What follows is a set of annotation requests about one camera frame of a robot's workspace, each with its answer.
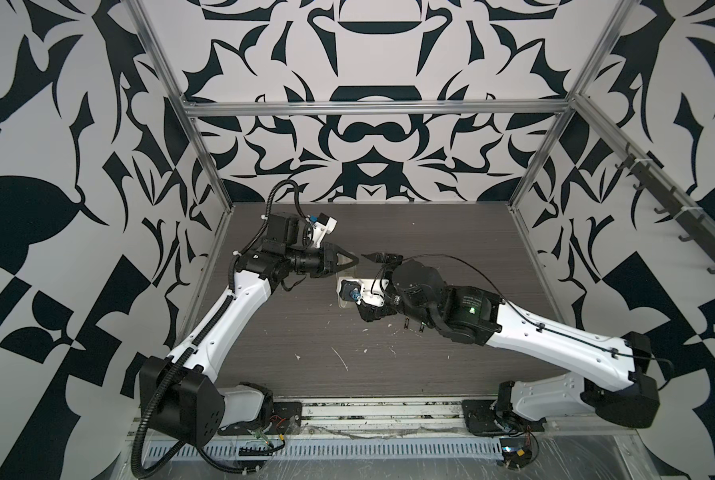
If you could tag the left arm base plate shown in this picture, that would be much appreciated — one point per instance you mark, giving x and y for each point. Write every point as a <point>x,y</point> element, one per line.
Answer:
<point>278,417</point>

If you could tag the white remote control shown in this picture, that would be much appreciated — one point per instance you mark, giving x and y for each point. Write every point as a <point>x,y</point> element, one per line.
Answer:
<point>375,297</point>

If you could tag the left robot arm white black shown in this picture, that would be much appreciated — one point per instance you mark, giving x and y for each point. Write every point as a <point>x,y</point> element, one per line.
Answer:
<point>179,396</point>

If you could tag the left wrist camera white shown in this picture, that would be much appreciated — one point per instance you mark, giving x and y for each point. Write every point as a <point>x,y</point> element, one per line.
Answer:
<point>318,228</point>

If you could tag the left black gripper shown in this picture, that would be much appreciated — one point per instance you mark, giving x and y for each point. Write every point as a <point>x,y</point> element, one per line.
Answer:
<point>329,263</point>

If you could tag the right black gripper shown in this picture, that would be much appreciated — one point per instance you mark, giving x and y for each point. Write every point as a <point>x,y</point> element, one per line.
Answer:
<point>376,310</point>

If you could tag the white slotted cable duct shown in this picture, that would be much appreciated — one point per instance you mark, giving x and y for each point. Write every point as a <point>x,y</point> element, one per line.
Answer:
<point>354,449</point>

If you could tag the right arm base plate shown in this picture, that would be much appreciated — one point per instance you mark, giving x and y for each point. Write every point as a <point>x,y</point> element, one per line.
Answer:
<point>483,417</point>

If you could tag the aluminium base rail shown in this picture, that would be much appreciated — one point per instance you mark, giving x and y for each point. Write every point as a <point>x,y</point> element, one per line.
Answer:
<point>378,417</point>

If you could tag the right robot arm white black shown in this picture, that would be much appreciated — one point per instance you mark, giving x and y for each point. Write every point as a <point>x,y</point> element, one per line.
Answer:
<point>604,375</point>

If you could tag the aluminium frame back bar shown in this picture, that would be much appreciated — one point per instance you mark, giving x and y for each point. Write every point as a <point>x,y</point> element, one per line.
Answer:
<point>200,110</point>

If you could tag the small green circuit board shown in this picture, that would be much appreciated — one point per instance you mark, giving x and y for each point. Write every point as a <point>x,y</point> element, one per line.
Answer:
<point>518,453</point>

